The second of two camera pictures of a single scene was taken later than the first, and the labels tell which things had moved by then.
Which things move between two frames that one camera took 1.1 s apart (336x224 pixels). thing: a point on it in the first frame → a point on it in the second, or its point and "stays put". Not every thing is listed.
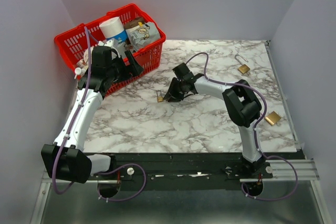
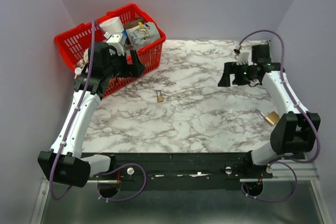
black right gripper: (175, 97) → (231, 67)
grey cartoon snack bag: (139, 36) stays put
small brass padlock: (159, 98) stays put
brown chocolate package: (133, 22) stays put
